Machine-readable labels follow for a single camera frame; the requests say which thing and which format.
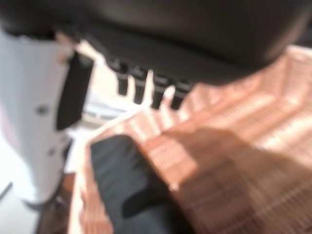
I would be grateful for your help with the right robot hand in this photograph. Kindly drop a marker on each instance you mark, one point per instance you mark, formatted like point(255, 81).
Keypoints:
point(170, 36)

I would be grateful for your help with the rolled black garment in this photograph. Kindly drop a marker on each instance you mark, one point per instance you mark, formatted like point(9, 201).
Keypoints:
point(126, 175)

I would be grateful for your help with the rectangular wicker laundry basket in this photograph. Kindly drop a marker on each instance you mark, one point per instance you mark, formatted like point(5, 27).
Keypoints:
point(243, 146)

